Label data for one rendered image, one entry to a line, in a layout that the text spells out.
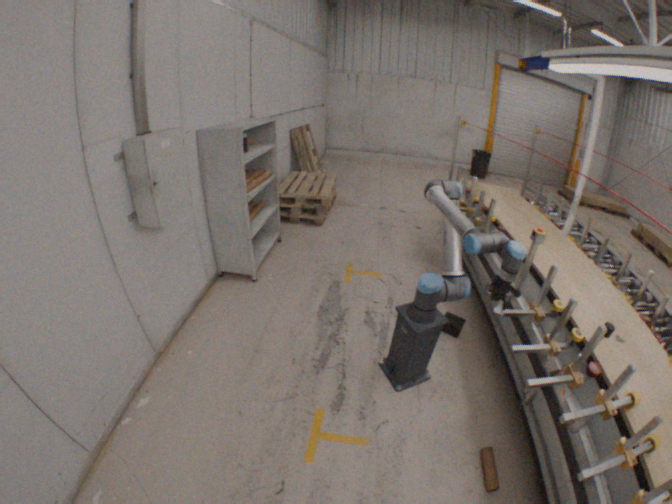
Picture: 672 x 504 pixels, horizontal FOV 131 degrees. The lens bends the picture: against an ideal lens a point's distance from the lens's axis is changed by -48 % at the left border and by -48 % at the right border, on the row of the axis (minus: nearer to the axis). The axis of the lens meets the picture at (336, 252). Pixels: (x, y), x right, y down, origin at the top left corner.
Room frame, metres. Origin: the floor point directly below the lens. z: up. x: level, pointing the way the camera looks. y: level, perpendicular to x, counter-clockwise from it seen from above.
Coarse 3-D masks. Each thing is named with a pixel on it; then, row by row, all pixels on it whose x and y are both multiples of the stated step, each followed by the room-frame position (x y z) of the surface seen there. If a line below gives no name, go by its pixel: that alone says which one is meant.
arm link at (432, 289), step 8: (424, 280) 1.33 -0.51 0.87; (432, 280) 1.32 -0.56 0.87; (440, 280) 1.32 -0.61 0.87; (416, 288) 1.35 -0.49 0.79; (424, 288) 1.28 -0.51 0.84; (432, 288) 1.26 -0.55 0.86; (440, 288) 1.27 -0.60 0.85; (416, 296) 1.31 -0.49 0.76; (424, 296) 1.27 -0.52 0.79; (432, 296) 1.26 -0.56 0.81; (440, 296) 1.27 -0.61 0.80; (416, 304) 1.30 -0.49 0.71; (424, 304) 1.26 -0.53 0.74; (432, 304) 1.26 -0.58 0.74
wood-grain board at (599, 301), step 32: (512, 192) 3.18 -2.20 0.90; (512, 224) 2.15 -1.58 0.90; (544, 224) 2.23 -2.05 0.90; (544, 256) 1.60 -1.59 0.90; (576, 256) 1.63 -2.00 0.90; (576, 288) 1.20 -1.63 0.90; (608, 288) 1.18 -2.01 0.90; (576, 320) 0.90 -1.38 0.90; (608, 320) 0.86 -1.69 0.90; (640, 320) 0.81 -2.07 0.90; (608, 352) 0.63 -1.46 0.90; (640, 352) 0.56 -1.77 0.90; (608, 384) 0.45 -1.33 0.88; (640, 384) 0.37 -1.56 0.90; (640, 416) 0.20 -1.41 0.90
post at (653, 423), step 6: (654, 420) 0.11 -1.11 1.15; (660, 420) 0.09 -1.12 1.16; (648, 426) 0.10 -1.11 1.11; (654, 426) 0.09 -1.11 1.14; (642, 432) 0.10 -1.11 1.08; (648, 432) 0.08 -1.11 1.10; (630, 438) 0.12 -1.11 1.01; (636, 438) 0.10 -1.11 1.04; (642, 438) 0.08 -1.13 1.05; (624, 444) 0.11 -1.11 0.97; (630, 444) 0.09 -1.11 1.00; (606, 456) 0.12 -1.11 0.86; (612, 456) 0.10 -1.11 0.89; (600, 462) 0.11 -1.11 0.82
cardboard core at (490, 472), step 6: (486, 450) 0.57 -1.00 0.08; (492, 450) 0.56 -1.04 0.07; (486, 456) 0.52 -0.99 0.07; (492, 456) 0.51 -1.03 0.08; (486, 462) 0.48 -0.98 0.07; (492, 462) 0.47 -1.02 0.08; (486, 468) 0.44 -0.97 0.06; (492, 468) 0.43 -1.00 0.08; (486, 474) 0.40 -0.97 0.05; (492, 474) 0.39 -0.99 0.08; (486, 480) 0.36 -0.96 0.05; (492, 480) 0.35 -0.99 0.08; (486, 486) 0.33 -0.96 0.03; (492, 486) 0.31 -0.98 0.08; (498, 486) 0.30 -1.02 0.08
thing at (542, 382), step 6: (540, 378) 0.59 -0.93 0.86; (546, 378) 0.58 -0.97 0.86; (552, 378) 0.58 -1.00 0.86; (558, 378) 0.57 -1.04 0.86; (564, 378) 0.56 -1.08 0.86; (570, 378) 0.55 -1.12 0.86; (582, 378) 0.54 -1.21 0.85; (588, 378) 0.53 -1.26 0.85; (528, 384) 0.57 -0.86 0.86; (534, 384) 0.57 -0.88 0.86; (540, 384) 0.56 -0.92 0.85; (546, 384) 0.56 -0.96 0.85; (552, 384) 0.56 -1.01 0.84; (558, 384) 0.55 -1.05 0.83
